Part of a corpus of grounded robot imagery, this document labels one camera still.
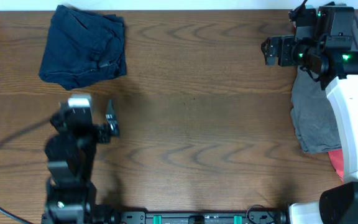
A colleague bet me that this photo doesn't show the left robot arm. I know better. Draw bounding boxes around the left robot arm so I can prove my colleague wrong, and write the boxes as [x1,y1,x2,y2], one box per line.
[41,98,121,224]

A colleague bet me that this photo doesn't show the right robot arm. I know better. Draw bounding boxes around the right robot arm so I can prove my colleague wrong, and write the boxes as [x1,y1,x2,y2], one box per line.
[261,2,358,223]

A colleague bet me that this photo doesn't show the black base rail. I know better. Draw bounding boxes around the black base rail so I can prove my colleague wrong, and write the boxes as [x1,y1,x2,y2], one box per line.
[90,205,290,224]

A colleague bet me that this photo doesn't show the coral red garment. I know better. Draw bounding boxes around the coral red garment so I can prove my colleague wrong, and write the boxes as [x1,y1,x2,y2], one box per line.
[328,149,344,182]

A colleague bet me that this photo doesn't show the grey shorts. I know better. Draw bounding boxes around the grey shorts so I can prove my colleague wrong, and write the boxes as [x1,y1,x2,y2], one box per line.
[290,2,358,154]

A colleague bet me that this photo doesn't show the dark blue shorts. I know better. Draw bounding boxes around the dark blue shorts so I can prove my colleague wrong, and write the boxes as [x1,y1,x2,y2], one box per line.
[38,4,127,91]

